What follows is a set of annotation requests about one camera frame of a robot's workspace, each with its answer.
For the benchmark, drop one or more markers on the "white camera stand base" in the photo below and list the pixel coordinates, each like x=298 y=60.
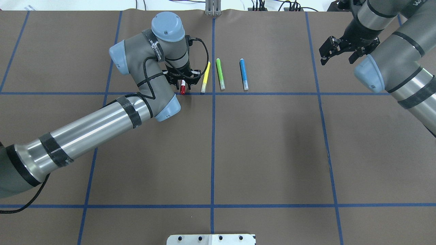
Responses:
x=211 y=239

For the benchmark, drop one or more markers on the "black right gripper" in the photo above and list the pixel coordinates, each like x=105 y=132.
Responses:
x=356 y=36

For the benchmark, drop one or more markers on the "yellow highlighter pen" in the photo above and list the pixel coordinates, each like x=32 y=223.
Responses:
x=205 y=77

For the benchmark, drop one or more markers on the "blue marker pen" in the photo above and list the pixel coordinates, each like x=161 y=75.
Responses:
x=244 y=74

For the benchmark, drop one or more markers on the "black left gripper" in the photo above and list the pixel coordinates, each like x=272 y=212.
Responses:
x=184 y=74

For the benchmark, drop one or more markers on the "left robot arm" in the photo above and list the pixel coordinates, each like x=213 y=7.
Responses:
x=155 y=58

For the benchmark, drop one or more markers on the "grey aluminium frame post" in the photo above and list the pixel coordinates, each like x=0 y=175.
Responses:
x=213 y=8

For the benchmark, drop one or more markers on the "red and white marker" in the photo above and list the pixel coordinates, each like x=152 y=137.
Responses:
x=182 y=87

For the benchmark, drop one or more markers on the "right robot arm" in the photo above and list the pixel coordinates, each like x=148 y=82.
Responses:
x=392 y=36

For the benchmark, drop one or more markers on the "green highlighter pen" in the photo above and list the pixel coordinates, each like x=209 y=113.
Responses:
x=220 y=74

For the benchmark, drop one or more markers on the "brown paper table mat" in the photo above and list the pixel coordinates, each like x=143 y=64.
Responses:
x=307 y=155

